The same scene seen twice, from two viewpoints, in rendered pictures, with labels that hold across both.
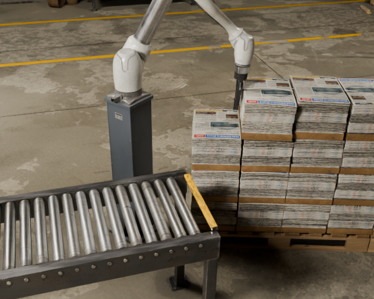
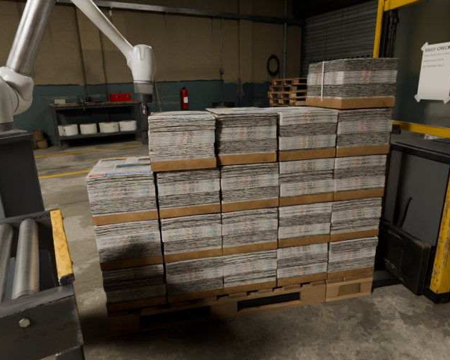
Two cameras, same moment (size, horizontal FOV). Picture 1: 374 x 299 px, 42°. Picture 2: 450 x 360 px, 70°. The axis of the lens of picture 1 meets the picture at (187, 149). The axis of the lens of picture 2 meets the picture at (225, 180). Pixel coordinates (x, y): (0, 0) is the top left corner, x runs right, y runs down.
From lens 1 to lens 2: 1.45 m
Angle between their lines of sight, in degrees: 18
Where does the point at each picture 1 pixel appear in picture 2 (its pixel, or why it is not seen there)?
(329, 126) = (258, 144)
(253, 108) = (159, 125)
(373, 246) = (330, 293)
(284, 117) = (202, 134)
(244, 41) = (139, 48)
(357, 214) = (307, 256)
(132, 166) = not seen: hidden behind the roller
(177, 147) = not seen: hidden behind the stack
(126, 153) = not seen: outside the picture
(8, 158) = not seen: outside the picture
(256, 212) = (189, 272)
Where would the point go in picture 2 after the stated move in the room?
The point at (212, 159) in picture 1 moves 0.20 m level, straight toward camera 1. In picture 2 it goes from (119, 206) to (111, 225)
